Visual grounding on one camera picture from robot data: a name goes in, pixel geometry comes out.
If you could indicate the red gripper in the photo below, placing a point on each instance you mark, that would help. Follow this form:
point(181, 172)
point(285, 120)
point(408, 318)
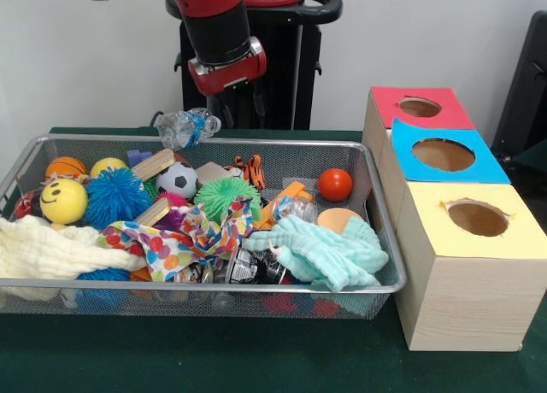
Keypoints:
point(229, 75)

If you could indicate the crushed clear plastic bottle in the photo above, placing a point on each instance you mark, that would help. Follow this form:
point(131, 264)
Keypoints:
point(184, 128)

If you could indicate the orange striped tiger plush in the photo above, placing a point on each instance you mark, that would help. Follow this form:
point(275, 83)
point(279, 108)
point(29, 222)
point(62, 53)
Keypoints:
point(250, 169)

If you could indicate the mint green cloth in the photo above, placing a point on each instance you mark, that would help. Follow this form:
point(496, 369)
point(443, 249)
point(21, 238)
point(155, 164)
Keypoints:
point(325, 252)

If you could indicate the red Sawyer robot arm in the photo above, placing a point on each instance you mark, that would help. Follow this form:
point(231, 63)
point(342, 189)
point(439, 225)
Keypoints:
point(214, 17)

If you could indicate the shallow clear mesh bin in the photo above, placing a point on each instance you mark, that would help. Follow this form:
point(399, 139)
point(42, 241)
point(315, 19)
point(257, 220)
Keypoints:
point(376, 239)

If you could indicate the wooden box with three holes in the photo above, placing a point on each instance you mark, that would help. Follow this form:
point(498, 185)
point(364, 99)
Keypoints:
point(461, 290)

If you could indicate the green furry monster toy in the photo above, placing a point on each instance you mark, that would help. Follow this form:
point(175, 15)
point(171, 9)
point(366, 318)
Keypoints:
point(226, 195)

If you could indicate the orange flat plastic toy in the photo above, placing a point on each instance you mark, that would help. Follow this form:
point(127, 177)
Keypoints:
point(295, 195)

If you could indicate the red ball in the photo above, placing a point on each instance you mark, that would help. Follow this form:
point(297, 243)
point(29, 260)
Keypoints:
point(335, 185)

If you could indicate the toy hamburger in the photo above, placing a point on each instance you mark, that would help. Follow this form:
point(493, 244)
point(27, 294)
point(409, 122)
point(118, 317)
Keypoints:
point(335, 219)

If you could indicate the blue spiky ball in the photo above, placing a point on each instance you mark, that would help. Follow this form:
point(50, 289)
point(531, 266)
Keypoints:
point(104, 275)
point(118, 196)

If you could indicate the colourful polka dot cloth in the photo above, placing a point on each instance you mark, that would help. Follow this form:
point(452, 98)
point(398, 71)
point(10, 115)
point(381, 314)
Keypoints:
point(171, 243)

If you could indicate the orange toy basketball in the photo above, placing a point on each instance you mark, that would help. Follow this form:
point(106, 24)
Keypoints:
point(67, 167)

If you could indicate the large yellow ball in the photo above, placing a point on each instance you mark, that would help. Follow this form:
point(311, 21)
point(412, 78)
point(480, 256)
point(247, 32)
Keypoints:
point(64, 202)

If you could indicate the cream yellow cloth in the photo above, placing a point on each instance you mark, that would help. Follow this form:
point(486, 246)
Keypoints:
point(47, 248)

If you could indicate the dark green table cloth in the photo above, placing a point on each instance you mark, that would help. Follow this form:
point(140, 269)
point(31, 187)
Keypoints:
point(214, 359)

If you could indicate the black stand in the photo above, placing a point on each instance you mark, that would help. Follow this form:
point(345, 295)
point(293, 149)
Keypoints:
point(526, 94)

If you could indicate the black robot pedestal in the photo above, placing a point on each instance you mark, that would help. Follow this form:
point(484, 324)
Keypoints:
point(291, 77)

